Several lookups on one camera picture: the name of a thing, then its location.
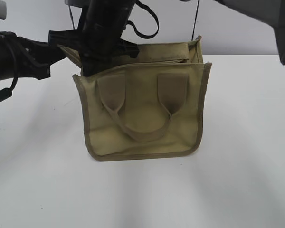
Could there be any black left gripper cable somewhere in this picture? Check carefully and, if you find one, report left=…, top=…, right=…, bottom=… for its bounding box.
left=0, top=32, right=49, bottom=118

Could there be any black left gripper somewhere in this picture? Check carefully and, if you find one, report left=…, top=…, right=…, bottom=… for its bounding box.
left=0, top=31, right=66, bottom=81

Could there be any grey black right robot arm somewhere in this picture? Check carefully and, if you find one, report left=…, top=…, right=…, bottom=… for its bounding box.
left=48, top=0, right=285, bottom=65

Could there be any black cord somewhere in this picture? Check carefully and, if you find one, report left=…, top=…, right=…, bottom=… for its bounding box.
left=191, top=0, right=200, bottom=41
left=68, top=4, right=76, bottom=30

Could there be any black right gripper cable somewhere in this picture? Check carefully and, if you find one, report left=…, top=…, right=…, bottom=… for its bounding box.
left=125, top=0, right=160, bottom=39

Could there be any right black cord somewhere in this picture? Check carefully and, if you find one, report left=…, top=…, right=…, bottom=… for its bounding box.
left=191, top=0, right=200, bottom=41

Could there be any yellow canvas bag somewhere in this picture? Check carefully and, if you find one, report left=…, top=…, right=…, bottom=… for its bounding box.
left=73, top=37, right=212, bottom=162

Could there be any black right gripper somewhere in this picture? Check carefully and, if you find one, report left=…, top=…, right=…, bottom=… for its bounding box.
left=48, top=0, right=140, bottom=59

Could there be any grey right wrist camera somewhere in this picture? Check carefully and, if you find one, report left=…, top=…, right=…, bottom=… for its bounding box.
left=65, top=0, right=84, bottom=8

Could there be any left black cord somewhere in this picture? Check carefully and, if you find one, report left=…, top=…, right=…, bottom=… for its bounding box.
left=68, top=4, right=76, bottom=30

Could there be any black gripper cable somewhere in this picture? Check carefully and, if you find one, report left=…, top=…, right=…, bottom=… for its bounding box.
left=125, top=0, right=160, bottom=39
left=0, top=32, right=49, bottom=118

